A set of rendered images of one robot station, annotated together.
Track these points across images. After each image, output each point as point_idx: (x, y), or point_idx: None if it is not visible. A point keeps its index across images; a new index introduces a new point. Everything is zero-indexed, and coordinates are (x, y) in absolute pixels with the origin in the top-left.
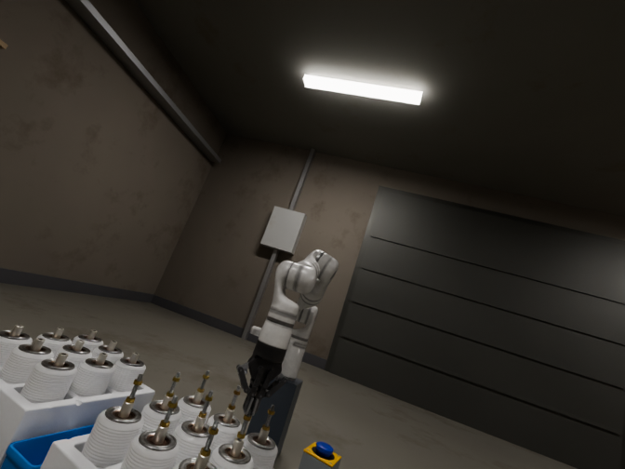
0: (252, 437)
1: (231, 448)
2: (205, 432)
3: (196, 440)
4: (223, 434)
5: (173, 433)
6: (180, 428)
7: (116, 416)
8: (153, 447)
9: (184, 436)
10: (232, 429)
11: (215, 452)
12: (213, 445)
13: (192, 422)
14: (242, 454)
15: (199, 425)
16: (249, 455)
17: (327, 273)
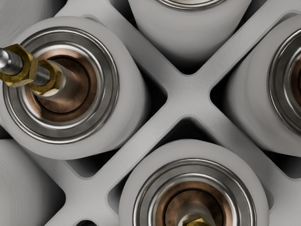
0: (289, 75)
1: (182, 190)
2: (88, 102)
3: (62, 155)
4: (179, 32)
5: (25, 14)
6: (3, 100)
7: None
8: None
9: (21, 141)
10: (208, 18)
11: (123, 219)
12: (160, 37)
13: (39, 51)
14: (223, 216)
15: (55, 100)
16: (251, 225)
17: None
